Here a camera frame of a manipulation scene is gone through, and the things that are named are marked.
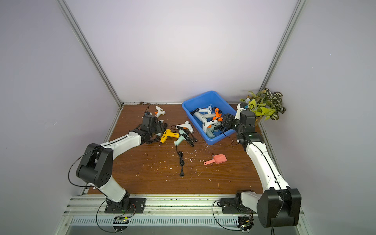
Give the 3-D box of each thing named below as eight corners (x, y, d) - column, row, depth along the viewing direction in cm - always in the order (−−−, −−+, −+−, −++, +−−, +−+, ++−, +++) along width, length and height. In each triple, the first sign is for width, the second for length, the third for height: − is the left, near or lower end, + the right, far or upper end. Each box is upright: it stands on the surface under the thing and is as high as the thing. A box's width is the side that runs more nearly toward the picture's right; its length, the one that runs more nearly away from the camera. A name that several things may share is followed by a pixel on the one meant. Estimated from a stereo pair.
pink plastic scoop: (204, 167, 88) (204, 165, 86) (202, 160, 91) (202, 158, 89) (226, 161, 90) (226, 159, 88) (223, 154, 93) (224, 152, 91)
